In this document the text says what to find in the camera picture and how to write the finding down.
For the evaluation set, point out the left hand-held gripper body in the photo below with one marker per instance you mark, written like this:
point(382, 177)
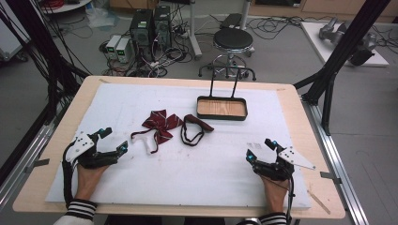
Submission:
point(83, 146)

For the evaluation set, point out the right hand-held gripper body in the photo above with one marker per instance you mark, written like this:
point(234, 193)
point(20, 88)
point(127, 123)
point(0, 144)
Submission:
point(275, 170)

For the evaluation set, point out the red striped bow tie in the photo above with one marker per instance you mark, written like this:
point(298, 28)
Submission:
point(159, 123)

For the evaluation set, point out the black rack with wooden base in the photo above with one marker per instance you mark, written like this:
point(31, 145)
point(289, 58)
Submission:
point(222, 108)

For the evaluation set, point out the person's right hand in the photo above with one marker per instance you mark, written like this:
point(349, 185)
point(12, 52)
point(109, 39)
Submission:
point(275, 193)

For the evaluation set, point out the person's left hand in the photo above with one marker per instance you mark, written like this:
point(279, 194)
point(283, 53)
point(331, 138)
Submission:
point(89, 179)

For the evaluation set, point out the light wooden table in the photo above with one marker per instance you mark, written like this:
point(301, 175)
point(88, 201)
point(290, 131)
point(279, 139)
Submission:
point(297, 125)

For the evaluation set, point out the person's right striped-cuff sleeve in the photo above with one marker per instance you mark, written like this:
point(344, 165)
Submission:
point(272, 218)

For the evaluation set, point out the person's striped-cuff sleeve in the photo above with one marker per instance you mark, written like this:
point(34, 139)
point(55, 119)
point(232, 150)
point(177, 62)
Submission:
point(79, 209)
point(272, 218)

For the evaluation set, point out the thin wooden stick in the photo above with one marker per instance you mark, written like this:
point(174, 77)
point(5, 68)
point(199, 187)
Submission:
point(319, 202)

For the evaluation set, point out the person's left striped-cuff sleeve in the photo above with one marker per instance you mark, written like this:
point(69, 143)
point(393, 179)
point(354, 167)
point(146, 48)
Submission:
point(79, 209)

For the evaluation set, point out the white foam mat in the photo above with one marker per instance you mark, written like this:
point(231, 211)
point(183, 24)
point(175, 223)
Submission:
point(187, 175)

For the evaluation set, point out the white power supply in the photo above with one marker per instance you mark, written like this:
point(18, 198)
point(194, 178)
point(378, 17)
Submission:
point(112, 45)
point(123, 50)

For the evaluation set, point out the large black computer tower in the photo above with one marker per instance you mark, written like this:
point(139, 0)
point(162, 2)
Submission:
point(141, 31)

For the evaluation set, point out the black round stool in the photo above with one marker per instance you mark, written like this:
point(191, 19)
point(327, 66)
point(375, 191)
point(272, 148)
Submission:
point(233, 39)

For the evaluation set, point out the white floor board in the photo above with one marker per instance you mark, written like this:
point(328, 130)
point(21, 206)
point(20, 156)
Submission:
point(316, 40)

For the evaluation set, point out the clear plastic bag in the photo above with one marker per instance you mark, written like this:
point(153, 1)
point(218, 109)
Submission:
point(101, 18)

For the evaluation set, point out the slim black computer tower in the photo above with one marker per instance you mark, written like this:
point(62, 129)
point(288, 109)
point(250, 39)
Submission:
point(162, 25)

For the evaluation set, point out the black flat box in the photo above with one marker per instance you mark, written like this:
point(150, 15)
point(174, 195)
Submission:
point(231, 21)

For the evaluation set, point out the white cabinet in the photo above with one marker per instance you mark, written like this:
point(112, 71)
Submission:
point(9, 40)

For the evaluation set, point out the round white table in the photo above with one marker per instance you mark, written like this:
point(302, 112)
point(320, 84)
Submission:
point(67, 7)

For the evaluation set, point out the grey desk leg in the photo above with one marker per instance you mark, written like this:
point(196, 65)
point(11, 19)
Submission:
point(194, 31)
point(245, 14)

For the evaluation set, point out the grey metal bracket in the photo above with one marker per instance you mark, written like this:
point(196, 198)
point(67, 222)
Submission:
point(39, 163)
point(330, 176)

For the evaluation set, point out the aluminium rail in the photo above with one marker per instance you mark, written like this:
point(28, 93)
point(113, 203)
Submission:
point(350, 203)
point(18, 178)

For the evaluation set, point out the black metal frame strut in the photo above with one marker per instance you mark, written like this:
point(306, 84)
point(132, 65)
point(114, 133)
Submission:
point(353, 37)

